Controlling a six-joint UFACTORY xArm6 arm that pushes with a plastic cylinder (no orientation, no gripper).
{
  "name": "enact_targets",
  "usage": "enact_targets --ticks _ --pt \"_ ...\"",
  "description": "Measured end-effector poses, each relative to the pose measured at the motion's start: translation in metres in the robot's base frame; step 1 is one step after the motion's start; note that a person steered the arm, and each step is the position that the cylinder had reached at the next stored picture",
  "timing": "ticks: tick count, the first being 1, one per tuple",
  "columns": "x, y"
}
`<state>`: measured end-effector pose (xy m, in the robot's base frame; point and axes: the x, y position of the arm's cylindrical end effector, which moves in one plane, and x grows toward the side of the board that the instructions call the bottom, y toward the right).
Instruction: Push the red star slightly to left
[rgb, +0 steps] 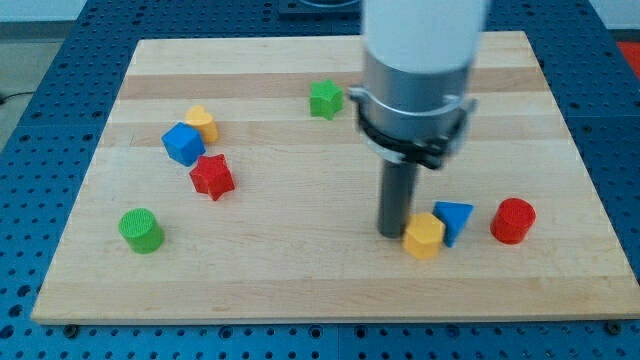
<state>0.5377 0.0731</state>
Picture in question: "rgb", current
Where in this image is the blue triangle block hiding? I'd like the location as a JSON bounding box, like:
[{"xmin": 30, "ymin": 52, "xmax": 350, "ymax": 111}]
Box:
[{"xmin": 433, "ymin": 201, "xmax": 474, "ymax": 248}]

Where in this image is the red cylinder block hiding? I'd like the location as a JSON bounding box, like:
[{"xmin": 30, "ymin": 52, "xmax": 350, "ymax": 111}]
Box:
[{"xmin": 490, "ymin": 198, "xmax": 537, "ymax": 245}]

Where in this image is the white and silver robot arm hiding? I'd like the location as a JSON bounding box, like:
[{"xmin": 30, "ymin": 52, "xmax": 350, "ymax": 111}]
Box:
[{"xmin": 348, "ymin": 0, "xmax": 491, "ymax": 169}]

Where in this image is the green cylinder block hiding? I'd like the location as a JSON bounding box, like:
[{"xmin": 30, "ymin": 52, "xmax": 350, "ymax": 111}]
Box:
[{"xmin": 118, "ymin": 208, "xmax": 165, "ymax": 254}]

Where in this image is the black cable on floor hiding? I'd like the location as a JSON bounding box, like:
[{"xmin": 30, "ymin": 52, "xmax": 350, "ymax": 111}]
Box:
[{"xmin": 0, "ymin": 90, "xmax": 35, "ymax": 106}]

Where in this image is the red star block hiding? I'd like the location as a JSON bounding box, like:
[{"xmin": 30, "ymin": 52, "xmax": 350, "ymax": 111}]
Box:
[{"xmin": 189, "ymin": 154, "xmax": 235, "ymax": 201}]

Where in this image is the green star block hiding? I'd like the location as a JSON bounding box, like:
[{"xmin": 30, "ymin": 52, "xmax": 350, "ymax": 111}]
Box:
[{"xmin": 309, "ymin": 79, "xmax": 343, "ymax": 120}]

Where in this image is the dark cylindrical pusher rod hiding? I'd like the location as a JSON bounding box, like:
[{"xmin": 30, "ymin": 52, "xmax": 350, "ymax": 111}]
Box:
[{"xmin": 377, "ymin": 161, "xmax": 417, "ymax": 239}]

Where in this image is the yellow hexagon block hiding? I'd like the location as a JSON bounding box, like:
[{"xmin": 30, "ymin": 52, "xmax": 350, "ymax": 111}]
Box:
[{"xmin": 402, "ymin": 212, "xmax": 445, "ymax": 260}]

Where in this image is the blue cube block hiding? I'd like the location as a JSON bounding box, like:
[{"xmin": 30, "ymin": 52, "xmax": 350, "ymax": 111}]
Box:
[{"xmin": 161, "ymin": 122, "xmax": 205, "ymax": 166}]

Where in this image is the light wooden board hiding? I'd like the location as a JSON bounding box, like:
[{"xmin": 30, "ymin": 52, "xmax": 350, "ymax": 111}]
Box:
[{"xmin": 31, "ymin": 31, "xmax": 639, "ymax": 325}]

